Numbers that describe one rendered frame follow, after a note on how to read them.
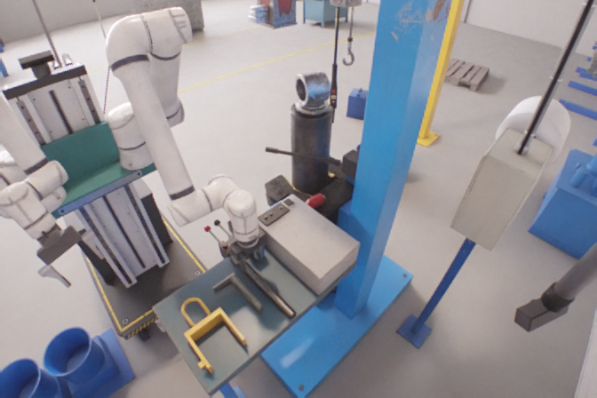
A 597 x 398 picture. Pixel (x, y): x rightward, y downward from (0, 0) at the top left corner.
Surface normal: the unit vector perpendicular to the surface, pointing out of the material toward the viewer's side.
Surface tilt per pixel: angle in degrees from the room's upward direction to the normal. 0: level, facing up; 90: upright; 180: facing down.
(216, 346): 0
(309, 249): 0
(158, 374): 0
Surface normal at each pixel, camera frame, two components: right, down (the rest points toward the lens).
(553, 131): -0.72, 0.44
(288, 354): 0.00, -0.77
